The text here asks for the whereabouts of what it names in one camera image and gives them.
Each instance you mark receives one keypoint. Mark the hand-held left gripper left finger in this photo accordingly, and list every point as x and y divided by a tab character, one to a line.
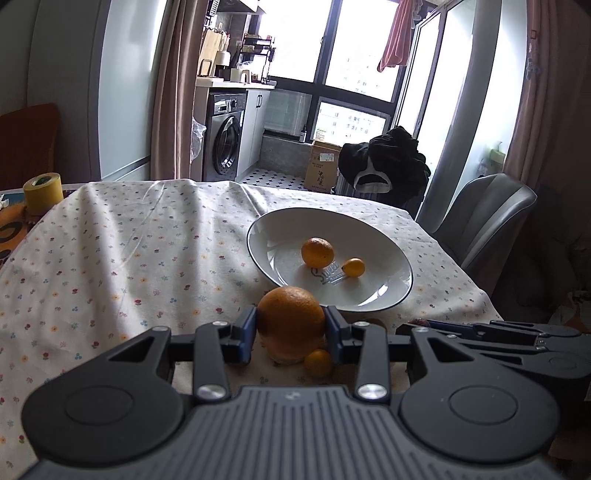
248	334

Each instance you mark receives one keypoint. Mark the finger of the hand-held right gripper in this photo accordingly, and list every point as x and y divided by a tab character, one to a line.
489	331

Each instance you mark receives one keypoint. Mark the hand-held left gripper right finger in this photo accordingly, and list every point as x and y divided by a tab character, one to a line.
337	337

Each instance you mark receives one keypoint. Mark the small kumquat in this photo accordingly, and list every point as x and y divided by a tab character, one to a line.
353	268
317	364

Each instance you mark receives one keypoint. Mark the beige longan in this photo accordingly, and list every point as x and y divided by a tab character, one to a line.
277	358

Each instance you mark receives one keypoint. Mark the large orange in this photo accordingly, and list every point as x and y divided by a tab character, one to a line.
291	318

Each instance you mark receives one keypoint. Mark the dark red jujube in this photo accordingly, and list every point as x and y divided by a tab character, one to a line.
419	321

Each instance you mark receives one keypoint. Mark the white bowl with dark rim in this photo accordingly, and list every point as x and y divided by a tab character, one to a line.
286	230

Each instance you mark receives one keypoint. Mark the medium orange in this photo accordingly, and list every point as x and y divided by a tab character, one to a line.
317	251

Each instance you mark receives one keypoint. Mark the grey chair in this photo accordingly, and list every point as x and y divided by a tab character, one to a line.
485	221

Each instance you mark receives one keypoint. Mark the floral tablecloth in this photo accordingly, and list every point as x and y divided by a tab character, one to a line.
138	258

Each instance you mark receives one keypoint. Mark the printed cardboard box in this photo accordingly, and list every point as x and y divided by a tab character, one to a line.
323	166

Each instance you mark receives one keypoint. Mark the black clothing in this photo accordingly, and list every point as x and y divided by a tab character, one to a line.
392	152

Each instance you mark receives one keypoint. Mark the grey washing machine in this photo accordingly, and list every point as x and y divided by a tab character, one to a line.
226	138

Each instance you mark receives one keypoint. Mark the clear plastic bag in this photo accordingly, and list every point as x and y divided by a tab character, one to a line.
197	138

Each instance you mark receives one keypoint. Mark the white kitchen cabinet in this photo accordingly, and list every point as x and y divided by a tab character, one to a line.
254	129

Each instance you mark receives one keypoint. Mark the brown curtain beside door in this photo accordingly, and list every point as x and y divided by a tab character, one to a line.
545	115

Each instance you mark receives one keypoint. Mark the yellow tape roll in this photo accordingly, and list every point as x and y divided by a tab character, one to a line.
43	191

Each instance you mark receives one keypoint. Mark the black framed window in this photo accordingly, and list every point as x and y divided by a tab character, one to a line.
295	85

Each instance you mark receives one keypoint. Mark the brown curtain beside kitchen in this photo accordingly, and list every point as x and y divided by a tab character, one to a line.
173	92

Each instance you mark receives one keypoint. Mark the orange patterned cloth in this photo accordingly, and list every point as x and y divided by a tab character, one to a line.
11	230

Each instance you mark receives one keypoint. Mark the white mug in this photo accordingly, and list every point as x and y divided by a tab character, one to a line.
238	74

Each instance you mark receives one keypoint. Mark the cream container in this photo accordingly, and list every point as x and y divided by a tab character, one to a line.
223	57

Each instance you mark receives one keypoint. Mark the black dish rack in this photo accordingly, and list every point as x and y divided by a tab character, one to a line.
257	48

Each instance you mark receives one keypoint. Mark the red chair back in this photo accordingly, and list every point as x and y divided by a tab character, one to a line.
30	143

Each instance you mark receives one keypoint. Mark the wooden cutting board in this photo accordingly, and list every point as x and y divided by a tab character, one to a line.
210	46

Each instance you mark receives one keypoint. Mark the pink towel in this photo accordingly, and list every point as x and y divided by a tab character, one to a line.
397	37

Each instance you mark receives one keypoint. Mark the white refrigerator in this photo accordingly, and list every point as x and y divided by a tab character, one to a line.
69	83

